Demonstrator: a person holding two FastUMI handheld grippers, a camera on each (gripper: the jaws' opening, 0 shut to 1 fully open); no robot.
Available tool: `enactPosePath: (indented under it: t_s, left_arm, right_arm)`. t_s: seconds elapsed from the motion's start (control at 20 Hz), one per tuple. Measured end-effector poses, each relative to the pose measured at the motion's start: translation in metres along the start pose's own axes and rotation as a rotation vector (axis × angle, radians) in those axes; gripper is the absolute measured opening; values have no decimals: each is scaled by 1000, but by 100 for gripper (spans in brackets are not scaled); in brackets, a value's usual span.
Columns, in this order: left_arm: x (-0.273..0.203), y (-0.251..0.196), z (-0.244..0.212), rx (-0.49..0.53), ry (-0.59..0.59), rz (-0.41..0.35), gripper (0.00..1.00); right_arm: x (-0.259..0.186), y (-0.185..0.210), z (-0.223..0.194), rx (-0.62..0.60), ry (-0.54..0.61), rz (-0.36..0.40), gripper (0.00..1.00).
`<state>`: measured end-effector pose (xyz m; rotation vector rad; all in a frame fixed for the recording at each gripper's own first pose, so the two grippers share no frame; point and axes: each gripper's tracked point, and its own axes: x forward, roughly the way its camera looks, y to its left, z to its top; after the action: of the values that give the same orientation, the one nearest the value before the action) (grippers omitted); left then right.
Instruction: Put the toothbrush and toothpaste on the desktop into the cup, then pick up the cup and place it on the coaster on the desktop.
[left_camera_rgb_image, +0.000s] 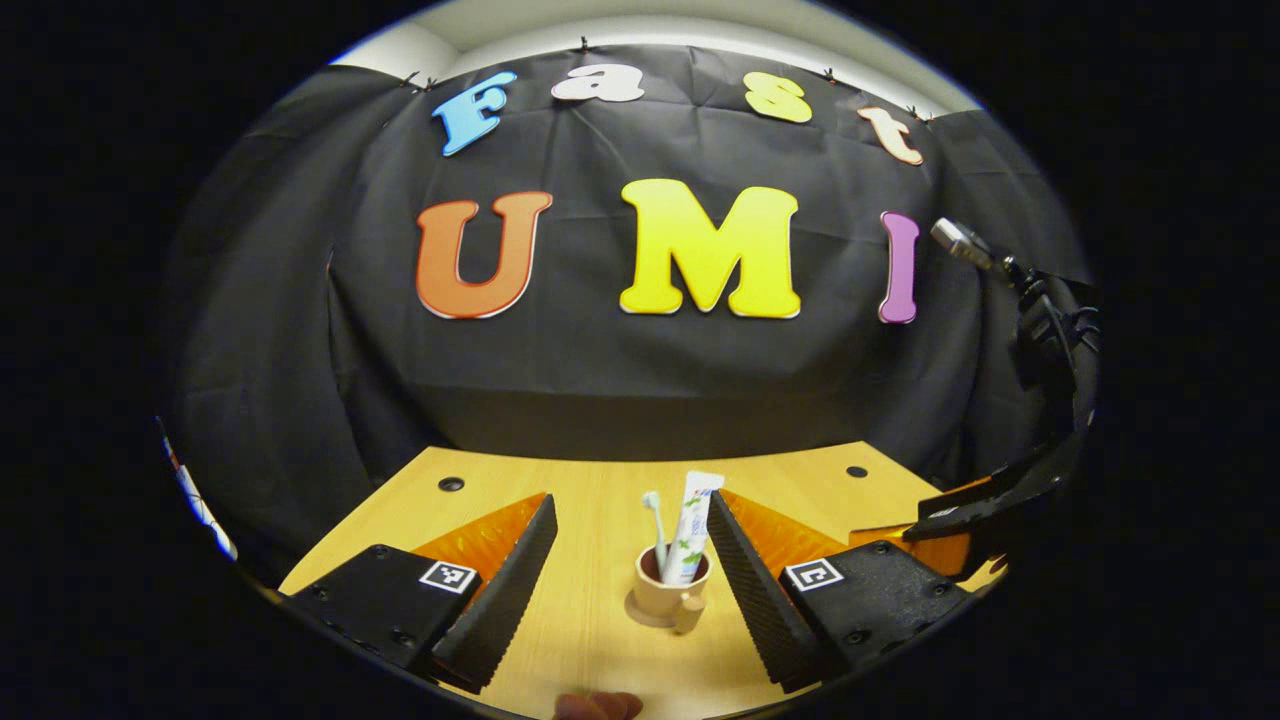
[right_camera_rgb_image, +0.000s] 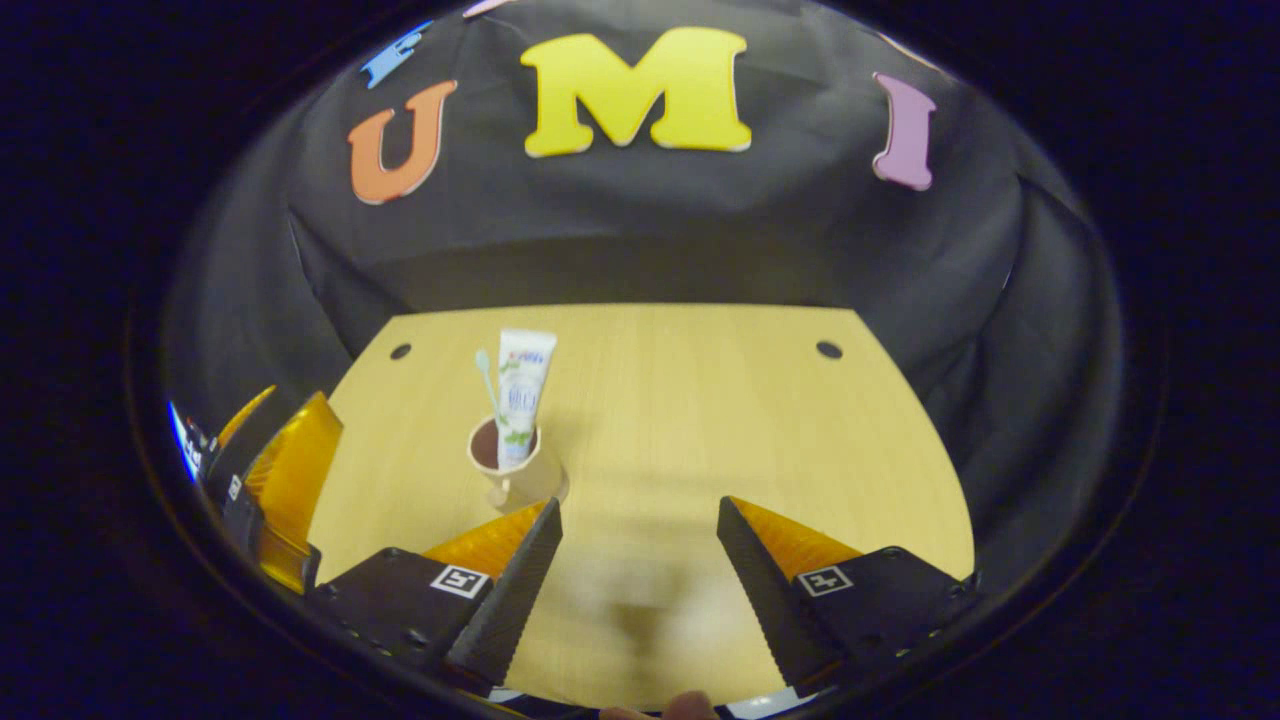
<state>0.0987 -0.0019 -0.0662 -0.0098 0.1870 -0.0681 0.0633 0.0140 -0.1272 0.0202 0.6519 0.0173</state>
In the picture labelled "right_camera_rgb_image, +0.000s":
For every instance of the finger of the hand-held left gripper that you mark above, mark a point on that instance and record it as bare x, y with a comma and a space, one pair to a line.
225, 455
240, 515

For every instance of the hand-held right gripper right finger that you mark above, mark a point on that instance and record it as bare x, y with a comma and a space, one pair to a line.
760, 590

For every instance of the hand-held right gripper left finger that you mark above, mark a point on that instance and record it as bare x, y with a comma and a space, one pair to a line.
515, 590

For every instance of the white toothpaste tube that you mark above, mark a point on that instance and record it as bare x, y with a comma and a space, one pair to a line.
525, 395

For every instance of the pale green toothbrush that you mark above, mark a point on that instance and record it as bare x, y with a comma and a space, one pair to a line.
485, 375

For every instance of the wooden desktop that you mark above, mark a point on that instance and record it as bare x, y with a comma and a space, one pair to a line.
700, 420

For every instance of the black backdrop cloth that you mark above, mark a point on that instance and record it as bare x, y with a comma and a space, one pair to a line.
650, 220

